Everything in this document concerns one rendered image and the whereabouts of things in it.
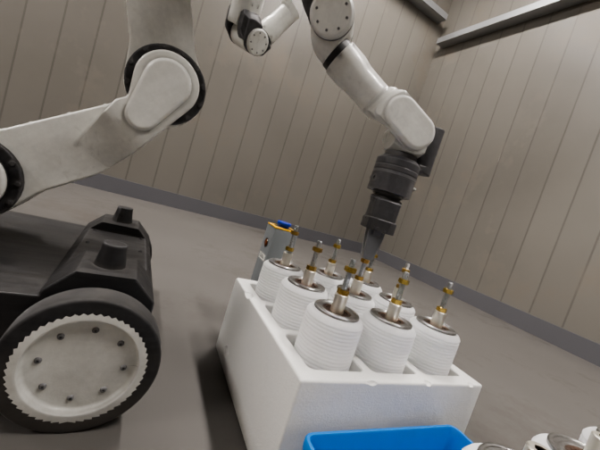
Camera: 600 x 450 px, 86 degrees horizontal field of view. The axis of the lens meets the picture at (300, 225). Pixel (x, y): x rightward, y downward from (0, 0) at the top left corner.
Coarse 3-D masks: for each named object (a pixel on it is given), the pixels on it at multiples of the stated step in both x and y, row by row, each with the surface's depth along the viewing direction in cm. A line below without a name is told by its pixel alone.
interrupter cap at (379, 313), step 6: (372, 312) 56; (378, 312) 58; (384, 312) 59; (378, 318) 55; (384, 318) 56; (402, 318) 59; (390, 324) 53; (396, 324) 54; (402, 324) 55; (408, 324) 56
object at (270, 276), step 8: (264, 264) 71; (272, 264) 70; (264, 272) 70; (272, 272) 69; (280, 272) 68; (288, 272) 69; (296, 272) 70; (264, 280) 70; (272, 280) 69; (280, 280) 68; (256, 288) 72; (264, 288) 69; (272, 288) 69; (264, 296) 69; (272, 296) 69
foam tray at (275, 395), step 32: (224, 320) 77; (256, 320) 60; (224, 352) 71; (256, 352) 56; (288, 352) 49; (256, 384) 53; (288, 384) 45; (320, 384) 44; (352, 384) 46; (384, 384) 49; (416, 384) 52; (448, 384) 55; (256, 416) 51; (288, 416) 43; (320, 416) 45; (352, 416) 47; (384, 416) 50; (416, 416) 53; (448, 416) 57; (256, 448) 48; (288, 448) 44
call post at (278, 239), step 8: (272, 232) 86; (280, 232) 86; (288, 232) 87; (272, 240) 86; (280, 240) 86; (288, 240) 87; (264, 248) 89; (272, 248) 86; (280, 248) 87; (264, 256) 87; (272, 256) 86; (280, 256) 87; (256, 264) 91; (256, 272) 90; (256, 280) 88
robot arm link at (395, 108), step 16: (384, 96) 60; (400, 96) 58; (368, 112) 63; (384, 112) 59; (400, 112) 59; (416, 112) 59; (400, 128) 59; (416, 128) 59; (432, 128) 59; (416, 144) 59
